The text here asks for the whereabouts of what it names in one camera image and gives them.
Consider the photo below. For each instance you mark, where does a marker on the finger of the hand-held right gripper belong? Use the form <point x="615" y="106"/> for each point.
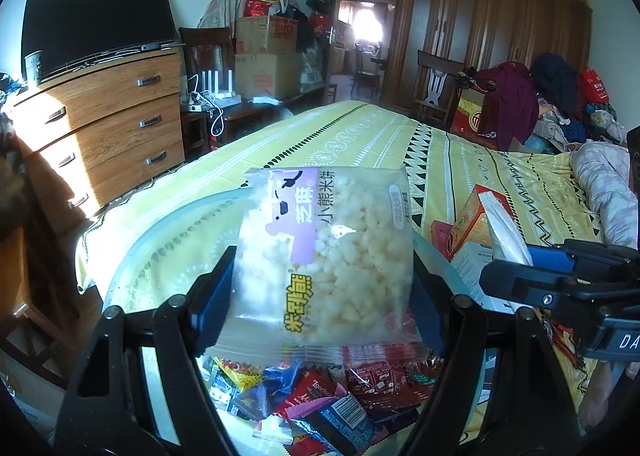
<point x="547" y="258"/>
<point x="525" y="283"/>

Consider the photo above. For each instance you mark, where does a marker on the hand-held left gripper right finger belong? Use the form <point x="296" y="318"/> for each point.
<point x="425" y="306"/>

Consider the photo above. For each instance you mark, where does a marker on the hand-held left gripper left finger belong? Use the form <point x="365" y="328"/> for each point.
<point x="215" y="296"/>

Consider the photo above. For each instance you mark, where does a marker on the white snack sachet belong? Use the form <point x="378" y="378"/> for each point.
<point x="502" y="231"/>

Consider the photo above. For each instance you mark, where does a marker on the clear plastic storage bin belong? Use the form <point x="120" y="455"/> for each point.
<point x="150" y="246"/>

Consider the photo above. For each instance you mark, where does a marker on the clear rice cracker bag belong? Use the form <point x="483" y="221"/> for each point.
<point x="345" y="256"/>

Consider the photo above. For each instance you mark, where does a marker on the pile of assorted snacks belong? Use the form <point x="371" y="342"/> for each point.
<point x="320" y="411"/>

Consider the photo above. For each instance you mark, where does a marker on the person's right hand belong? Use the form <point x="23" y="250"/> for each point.
<point x="610" y="393"/>

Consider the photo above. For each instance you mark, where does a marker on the grey printed box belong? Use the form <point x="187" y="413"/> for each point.
<point x="467" y="268"/>

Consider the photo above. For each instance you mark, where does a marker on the flat red box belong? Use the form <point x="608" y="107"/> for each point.
<point x="442" y="241"/>

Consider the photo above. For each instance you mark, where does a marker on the orange carton box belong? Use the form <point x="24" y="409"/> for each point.
<point x="472" y="221"/>

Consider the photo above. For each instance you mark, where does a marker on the pale lilac quilt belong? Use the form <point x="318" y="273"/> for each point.
<point x="605" y="186"/>

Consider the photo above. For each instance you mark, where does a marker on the pile of clothes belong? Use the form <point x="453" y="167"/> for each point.
<point x="575" y="129"/>

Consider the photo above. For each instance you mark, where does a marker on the red gift box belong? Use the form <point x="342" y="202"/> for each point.
<point x="472" y="119"/>

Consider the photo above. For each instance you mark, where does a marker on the maroon garment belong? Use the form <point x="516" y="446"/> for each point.
<point x="510" y="91"/>

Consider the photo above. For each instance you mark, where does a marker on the dark garment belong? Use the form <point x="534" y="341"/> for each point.
<point x="555" y="81"/>

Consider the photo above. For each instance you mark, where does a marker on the red shopping bag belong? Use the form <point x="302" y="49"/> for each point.
<point x="595" y="86"/>

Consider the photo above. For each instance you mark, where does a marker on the dark low table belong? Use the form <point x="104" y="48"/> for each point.
<point x="250" y="119"/>

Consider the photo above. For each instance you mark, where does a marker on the white power strip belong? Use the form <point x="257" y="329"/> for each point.
<point x="196" y="102"/>

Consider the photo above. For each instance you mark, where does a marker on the wooden stool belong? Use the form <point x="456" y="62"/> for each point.
<point x="20" y="286"/>

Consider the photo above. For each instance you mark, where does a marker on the wooden drawer dresser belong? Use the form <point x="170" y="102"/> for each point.
<point x="110" y="126"/>

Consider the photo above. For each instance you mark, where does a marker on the white antenna router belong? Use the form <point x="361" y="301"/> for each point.
<point x="220" y="96"/>

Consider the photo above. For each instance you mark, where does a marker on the carved back wooden chair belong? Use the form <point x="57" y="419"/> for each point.
<point x="435" y="86"/>

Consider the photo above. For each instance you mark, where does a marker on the large cardboard box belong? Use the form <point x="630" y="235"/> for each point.
<point x="267" y="76"/>

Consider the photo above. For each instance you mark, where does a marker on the dark wooden chair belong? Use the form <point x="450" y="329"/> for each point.
<point x="207" y="49"/>

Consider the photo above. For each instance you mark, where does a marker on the brown wooden wardrobe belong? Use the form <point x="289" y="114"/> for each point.
<point x="475" y="11"/>

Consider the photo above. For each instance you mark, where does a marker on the small cardboard box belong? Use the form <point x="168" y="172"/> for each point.
<point x="265" y="34"/>

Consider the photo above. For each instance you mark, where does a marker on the patterned paper cup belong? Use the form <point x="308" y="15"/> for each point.
<point x="34" y="69"/>

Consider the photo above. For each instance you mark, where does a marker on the red hanging bag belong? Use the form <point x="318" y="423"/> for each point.
<point x="320" y="24"/>

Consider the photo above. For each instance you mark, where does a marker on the red plastic bag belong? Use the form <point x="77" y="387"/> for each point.
<point x="257" y="7"/>

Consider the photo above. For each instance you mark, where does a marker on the floral covered round board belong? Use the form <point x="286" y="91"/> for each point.
<point x="225" y="1"/>

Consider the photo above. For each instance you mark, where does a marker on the black flat television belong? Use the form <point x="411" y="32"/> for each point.
<point x="100" y="21"/>

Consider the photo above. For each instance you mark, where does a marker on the wooden room door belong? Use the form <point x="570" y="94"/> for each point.
<point x="337" y="11"/>

